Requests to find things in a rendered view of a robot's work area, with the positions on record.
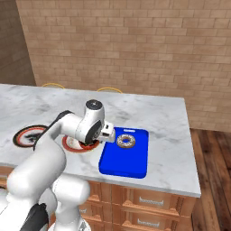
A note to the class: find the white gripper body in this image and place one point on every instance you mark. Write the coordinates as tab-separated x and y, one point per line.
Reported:
108	137

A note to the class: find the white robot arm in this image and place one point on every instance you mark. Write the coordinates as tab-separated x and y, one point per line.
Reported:
39	168

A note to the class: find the blue rectangular tray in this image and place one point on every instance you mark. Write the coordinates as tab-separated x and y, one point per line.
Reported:
123	162

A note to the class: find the chocolate sprinkled donut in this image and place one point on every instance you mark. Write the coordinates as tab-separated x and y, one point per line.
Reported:
121	143

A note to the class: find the red rimmed white plate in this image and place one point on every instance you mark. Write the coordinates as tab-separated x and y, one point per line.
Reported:
72	146

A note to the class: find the wooden drawer front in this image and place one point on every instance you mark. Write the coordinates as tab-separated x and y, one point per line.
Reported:
168	224
97	191
171	203

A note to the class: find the black and orange plate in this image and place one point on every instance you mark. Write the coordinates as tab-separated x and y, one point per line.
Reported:
21	139

